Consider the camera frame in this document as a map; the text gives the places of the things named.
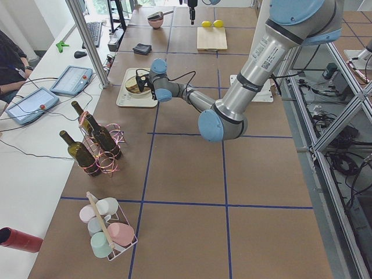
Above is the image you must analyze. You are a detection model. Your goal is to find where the black keyboard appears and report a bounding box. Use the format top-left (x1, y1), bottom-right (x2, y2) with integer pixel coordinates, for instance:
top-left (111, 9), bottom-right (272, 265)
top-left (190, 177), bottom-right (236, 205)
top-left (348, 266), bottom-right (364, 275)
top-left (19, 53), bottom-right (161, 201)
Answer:
top-left (86, 22), bottom-right (102, 48)

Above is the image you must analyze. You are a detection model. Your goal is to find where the wooden cutting board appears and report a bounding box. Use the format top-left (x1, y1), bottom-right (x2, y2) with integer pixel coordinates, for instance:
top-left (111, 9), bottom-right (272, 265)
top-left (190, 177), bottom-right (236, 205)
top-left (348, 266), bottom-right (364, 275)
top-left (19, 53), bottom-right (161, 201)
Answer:
top-left (196, 27), bottom-right (228, 51)

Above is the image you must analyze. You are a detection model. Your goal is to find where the green plastic tool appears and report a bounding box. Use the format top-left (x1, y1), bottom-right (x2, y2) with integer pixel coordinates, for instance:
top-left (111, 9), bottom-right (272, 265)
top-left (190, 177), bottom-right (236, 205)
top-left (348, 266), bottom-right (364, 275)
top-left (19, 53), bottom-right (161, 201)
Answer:
top-left (56, 41), bottom-right (70, 53)

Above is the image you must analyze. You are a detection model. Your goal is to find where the pink cup small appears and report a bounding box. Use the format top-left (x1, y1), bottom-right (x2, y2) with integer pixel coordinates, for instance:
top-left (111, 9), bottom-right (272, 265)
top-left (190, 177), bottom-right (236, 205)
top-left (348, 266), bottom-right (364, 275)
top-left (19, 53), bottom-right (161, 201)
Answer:
top-left (79, 205), bottom-right (96, 224)

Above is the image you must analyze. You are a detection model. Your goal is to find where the white cup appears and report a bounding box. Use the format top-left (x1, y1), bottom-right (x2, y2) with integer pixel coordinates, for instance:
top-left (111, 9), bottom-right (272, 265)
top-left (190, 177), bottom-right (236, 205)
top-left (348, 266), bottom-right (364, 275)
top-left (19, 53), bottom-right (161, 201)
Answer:
top-left (95, 197), bottom-right (119, 216)

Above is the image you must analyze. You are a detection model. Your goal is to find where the white round plate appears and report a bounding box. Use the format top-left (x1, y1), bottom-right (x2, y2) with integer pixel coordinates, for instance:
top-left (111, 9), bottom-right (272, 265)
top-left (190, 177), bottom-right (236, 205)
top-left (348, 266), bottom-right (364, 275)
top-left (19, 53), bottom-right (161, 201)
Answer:
top-left (124, 76), bottom-right (151, 96)

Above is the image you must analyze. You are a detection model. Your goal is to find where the teach pendant far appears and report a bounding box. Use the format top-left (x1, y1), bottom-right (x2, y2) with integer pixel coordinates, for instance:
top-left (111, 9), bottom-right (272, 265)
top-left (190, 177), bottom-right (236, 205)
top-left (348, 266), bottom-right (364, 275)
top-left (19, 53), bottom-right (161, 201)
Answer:
top-left (50, 65), bottom-right (93, 96)

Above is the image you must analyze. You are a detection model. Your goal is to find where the copper wire bottle rack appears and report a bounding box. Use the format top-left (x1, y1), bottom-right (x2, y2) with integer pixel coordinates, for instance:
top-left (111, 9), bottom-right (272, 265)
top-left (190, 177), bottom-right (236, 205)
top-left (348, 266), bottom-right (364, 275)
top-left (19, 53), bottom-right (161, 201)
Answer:
top-left (79, 111), bottom-right (122, 175)

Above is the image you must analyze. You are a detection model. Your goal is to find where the mint green cup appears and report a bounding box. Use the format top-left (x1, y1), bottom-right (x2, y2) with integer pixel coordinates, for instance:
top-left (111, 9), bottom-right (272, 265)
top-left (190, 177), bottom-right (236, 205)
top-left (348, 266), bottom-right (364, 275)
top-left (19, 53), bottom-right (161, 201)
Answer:
top-left (90, 232), bottom-right (113, 258)

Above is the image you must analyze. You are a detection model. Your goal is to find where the dark wine bottle three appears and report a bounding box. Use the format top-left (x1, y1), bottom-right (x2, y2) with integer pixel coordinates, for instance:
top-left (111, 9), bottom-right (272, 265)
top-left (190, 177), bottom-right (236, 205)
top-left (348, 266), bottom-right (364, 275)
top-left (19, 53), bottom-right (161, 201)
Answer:
top-left (71, 101), bottom-right (91, 134)

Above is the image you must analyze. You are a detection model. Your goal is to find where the teach pendant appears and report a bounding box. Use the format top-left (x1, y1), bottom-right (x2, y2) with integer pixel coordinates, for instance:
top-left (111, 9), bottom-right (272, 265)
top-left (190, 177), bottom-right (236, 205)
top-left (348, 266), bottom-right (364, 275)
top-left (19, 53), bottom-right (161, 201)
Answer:
top-left (5, 87), bottom-right (59, 125)
top-left (50, 65), bottom-right (93, 96)

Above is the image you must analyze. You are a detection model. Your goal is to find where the teach pendant near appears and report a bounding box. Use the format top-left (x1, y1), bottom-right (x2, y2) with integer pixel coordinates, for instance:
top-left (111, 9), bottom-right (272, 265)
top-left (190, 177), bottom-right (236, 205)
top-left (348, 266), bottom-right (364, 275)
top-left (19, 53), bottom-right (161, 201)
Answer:
top-left (5, 87), bottom-right (59, 125)

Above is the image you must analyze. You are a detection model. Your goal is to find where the aluminium frame post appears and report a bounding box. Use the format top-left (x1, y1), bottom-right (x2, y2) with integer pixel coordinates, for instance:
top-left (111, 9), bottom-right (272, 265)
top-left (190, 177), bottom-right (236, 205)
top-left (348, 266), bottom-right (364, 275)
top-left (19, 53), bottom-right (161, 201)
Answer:
top-left (65, 0), bottom-right (110, 88)

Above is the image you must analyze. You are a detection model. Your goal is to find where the cream bear tray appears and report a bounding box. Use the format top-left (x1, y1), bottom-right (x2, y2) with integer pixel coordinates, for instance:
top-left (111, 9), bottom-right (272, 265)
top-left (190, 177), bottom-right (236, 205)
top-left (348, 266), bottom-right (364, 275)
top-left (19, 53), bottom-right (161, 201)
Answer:
top-left (116, 68), bottom-right (158, 108)

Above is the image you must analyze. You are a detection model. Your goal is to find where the seated person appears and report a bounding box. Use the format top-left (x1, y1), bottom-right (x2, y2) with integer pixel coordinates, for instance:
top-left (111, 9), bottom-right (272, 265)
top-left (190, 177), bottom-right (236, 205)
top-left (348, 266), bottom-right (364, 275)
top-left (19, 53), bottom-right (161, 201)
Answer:
top-left (1, 31), bottom-right (33, 104)

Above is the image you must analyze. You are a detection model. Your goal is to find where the pink bowl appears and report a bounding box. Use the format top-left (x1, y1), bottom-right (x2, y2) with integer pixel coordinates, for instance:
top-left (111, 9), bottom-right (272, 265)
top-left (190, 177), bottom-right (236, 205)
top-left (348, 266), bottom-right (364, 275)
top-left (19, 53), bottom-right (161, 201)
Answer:
top-left (148, 16), bottom-right (163, 29)

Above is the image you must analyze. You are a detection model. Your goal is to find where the bread slice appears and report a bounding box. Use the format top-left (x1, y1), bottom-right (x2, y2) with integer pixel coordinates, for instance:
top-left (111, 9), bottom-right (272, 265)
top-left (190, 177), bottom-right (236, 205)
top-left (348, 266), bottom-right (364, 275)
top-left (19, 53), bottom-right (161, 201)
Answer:
top-left (124, 76), bottom-right (144, 94)

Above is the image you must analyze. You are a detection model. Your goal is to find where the pink cup large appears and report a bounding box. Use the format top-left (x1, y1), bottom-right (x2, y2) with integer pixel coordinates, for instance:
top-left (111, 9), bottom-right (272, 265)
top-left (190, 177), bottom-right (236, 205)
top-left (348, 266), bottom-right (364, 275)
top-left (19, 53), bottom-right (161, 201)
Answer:
top-left (108, 223), bottom-right (134, 246)

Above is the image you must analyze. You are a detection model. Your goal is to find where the black computer mouse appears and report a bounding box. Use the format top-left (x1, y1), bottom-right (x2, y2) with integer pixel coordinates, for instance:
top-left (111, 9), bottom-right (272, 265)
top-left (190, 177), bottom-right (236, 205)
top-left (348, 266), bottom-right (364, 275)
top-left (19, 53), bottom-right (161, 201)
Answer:
top-left (74, 51), bottom-right (87, 59)

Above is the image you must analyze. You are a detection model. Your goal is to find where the yellow lemon half right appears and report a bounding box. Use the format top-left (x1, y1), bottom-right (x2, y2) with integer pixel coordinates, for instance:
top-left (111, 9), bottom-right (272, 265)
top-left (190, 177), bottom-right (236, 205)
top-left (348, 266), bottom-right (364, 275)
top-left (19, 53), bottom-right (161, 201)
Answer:
top-left (213, 20), bottom-right (224, 28)

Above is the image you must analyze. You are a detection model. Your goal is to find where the red cylinder bottle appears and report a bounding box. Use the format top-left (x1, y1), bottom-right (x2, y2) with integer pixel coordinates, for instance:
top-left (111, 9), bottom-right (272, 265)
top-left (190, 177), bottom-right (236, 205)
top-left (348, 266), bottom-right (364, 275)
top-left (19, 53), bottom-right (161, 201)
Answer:
top-left (1, 227), bottom-right (43, 253)

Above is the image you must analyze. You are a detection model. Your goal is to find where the grey cup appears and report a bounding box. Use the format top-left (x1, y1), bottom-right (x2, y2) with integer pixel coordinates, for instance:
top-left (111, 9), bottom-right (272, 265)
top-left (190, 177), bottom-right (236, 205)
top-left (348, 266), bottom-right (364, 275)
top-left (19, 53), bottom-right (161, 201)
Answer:
top-left (87, 217), bottom-right (103, 237)

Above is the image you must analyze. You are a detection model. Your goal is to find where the yellow lemon half left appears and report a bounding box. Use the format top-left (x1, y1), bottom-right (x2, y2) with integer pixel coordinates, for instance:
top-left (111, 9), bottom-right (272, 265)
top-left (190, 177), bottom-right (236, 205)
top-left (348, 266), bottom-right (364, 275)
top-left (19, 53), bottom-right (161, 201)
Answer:
top-left (201, 20), bottom-right (213, 28)

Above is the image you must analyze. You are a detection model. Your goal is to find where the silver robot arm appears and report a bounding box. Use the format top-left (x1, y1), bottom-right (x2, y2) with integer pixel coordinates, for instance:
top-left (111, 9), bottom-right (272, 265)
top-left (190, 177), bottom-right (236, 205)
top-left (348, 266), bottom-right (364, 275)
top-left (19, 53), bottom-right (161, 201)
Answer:
top-left (137, 0), bottom-right (344, 142)

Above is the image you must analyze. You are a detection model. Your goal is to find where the grey folded cloth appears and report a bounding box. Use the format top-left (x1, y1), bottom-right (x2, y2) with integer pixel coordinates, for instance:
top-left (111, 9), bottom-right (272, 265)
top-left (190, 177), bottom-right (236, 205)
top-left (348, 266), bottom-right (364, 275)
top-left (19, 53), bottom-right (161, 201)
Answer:
top-left (133, 43), bottom-right (152, 55)

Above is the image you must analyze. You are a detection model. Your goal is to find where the dark wine bottle one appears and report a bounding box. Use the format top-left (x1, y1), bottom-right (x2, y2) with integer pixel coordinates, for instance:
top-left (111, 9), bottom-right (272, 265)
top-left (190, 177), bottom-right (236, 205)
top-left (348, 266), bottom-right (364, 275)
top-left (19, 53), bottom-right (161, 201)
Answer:
top-left (59, 130), bottom-right (101, 177)

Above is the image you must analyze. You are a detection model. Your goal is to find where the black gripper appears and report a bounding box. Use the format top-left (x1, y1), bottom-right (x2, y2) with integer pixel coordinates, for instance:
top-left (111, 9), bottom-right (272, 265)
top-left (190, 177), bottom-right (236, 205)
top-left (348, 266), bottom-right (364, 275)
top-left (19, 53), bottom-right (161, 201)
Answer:
top-left (187, 0), bottom-right (198, 24)
top-left (135, 69), bottom-right (152, 98)

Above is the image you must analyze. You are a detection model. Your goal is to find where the white wire cup rack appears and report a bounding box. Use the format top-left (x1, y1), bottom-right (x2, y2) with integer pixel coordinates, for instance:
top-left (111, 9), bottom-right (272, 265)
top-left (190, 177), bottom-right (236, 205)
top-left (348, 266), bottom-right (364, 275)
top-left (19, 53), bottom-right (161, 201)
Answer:
top-left (80, 192), bottom-right (138, 261)

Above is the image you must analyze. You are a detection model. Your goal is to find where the metal scoop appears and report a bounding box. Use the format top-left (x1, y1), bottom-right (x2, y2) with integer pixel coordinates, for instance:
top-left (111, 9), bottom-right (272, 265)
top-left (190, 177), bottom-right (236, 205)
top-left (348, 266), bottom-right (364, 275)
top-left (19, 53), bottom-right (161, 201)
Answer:
top-left (147, 10), bottom-right (174, 21)

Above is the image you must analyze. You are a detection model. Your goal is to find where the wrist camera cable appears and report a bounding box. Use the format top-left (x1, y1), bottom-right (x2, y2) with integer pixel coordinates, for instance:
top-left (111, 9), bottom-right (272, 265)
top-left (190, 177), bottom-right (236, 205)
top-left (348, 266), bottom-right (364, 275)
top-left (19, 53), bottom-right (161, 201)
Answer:
top-left (135, 68), bottom-right (196, 101)

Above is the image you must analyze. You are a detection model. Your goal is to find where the dark wine bottle two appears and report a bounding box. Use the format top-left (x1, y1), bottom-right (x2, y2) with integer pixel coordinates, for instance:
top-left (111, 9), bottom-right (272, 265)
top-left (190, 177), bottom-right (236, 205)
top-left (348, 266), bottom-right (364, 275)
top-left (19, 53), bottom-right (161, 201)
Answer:
top-left (86, 113), bottom-right (122, 159)

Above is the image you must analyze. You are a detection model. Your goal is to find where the yellow lemon half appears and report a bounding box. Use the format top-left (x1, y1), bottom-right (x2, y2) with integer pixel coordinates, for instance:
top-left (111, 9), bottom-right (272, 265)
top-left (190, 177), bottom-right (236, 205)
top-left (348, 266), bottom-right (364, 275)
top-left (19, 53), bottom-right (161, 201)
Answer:
top-left (213, 20), bottom-right (224, 28)
top-left (201, 20), bottom-right (213, 28)

